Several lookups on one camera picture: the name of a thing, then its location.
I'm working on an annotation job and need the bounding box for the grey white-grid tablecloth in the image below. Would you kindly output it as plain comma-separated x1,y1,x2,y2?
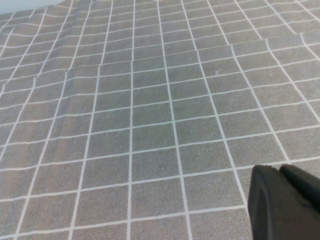
0,0,320,240

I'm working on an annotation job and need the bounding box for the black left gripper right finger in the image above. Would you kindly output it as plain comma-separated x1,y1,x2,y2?
279,163,320,214

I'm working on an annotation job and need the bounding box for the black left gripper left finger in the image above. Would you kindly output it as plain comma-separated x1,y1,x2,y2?
247,164,320,240

